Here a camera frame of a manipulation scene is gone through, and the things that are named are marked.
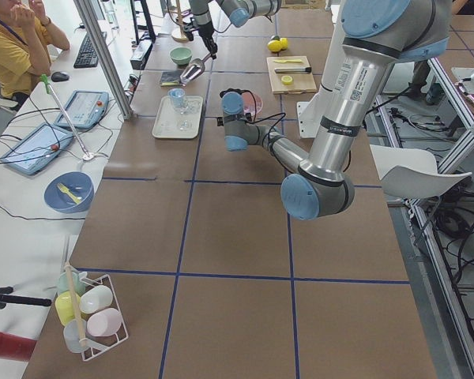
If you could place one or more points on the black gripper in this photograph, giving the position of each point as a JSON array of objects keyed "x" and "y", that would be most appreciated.
[{"x": 205, "y": 26}]

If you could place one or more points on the metal ice scoop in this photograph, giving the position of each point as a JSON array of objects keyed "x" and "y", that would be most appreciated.
[{"x": 194, "y": 70}]

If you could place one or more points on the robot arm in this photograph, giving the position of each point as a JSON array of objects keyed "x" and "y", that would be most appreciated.
[
  {"x": 377, "y": 34},
  {"x": 237, "y": 11}
]

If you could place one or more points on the wooden cup tree stand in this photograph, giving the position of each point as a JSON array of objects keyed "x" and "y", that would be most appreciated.
[{"x": 177, "y": 33}]

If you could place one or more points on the blue plastic cup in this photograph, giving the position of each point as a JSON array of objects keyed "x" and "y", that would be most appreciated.
[{"x": 177, "y": 97}]

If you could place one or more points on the clear ice cubes pile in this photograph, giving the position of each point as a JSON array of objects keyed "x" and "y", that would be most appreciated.
[{"x": 254, "y": 102}]

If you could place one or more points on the green ceramic bowl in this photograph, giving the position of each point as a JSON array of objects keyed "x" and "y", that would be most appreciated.
[{"x": 181, "y": 55}]

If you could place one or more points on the dark grey folded cloth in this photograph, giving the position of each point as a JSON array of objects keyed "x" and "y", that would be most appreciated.
[{"x": 172, "y": 79}]

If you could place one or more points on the clear wine glass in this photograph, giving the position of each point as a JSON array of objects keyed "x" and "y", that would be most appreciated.
[{"x": 187, "y": 107}]

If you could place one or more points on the yellow lemon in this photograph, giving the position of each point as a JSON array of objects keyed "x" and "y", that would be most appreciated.
[
  {"x": 275, "y": 45},
  {"x": 283, "y": 43}
]

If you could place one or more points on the pink bowl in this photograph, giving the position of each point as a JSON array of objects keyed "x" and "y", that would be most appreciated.
[{"x": 254, "y": 102}]

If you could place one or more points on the yellow plastic knife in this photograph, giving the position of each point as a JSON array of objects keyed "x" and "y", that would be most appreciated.
[{"x": 285, "y": 61}]

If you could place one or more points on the cream bear tray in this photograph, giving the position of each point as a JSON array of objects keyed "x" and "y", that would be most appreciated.
[{"x": 165, "y": 125}]

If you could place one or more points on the lemon half slice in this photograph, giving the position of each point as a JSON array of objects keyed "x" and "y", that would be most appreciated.
[{"x": 287, "y": 80}]

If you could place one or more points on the wooden cutting board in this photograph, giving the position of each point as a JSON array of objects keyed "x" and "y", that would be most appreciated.
[{"x": 303, "y": 83}]

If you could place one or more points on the black keyboard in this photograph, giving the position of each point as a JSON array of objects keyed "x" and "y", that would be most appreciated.
[{"x": 86, "y": 56}]

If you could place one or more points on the far teach pendant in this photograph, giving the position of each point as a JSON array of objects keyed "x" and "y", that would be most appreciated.
[{"x": 86, "y": 108}]

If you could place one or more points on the teach pendant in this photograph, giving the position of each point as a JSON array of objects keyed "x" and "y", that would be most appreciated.
[
  {"x": 34, "y": 152},
  {"x": 86, "y": 108}
]

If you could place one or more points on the black computer mouse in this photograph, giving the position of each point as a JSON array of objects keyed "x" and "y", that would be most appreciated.
[{"x": 60, "y": 76}]

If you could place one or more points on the near teach pendant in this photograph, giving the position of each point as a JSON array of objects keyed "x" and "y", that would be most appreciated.
[{"x": 34, "y": 152}]

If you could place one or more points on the person in yellow shirt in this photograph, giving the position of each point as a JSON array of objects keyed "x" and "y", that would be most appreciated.
[{"x": 25, "y": 33}]

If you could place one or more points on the blue bowl on side table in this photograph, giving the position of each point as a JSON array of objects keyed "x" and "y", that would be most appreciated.
[{"x": 69, "y": 193}]

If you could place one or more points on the white chair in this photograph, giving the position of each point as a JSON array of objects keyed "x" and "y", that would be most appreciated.
[{"x": 411, "y": 173}]

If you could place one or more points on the black tripod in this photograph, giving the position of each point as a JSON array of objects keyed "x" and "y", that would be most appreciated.
[{"x": 7, "y": 297}]

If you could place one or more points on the red cylinder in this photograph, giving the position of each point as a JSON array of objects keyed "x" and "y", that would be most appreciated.
[{"x": 16, "y": 348}]

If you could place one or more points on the aluminium frame post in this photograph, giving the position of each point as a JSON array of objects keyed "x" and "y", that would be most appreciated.
[{"x": 88, "y": 17}]

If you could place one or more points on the white wire cup rack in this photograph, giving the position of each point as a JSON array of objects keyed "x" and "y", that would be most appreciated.
[{"x": 90, "y": 314}]

